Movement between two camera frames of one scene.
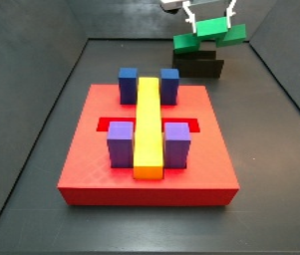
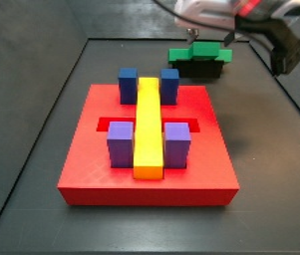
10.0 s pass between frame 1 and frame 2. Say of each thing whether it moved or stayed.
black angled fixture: stayed
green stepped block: moved
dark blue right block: stayed
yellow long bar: stayed
